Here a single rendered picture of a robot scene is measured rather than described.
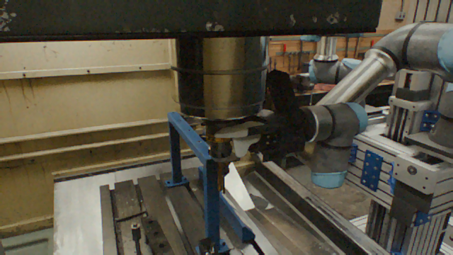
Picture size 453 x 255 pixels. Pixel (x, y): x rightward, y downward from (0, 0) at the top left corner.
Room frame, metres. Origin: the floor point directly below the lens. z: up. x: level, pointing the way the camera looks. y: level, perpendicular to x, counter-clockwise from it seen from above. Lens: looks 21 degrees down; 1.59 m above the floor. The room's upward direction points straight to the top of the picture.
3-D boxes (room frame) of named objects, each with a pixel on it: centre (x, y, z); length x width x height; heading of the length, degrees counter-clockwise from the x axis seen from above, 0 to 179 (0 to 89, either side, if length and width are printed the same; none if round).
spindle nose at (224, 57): (0.49, 0.01, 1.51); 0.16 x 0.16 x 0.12
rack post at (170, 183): (1.15, 0.22, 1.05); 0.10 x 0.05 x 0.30; 113
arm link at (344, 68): (1.46, -0.61, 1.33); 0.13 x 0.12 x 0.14; 61
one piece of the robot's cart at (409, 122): (1.27, -0.80, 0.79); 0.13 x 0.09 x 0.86; 24
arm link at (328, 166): (0.63, -0.23, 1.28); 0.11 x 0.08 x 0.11; 23
